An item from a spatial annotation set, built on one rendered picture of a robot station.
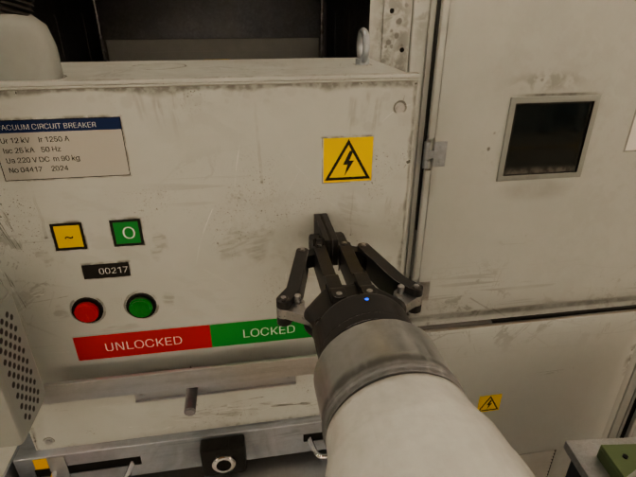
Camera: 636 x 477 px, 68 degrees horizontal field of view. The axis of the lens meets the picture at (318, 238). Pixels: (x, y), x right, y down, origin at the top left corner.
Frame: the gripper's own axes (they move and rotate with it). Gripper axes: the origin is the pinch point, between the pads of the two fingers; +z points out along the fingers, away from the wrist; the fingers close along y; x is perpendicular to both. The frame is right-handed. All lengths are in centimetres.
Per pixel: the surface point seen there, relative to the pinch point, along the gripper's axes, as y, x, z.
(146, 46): -33, 12, 99
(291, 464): -4.4, -38.4, 2.3
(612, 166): 65, -6, 35
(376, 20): 14.9, 20.5, 37.8
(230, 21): -10, 18, 115
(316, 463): -0.7, -38.4, 1.9
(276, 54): 3, 10, 99
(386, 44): 16.8, 16.7, 37.4
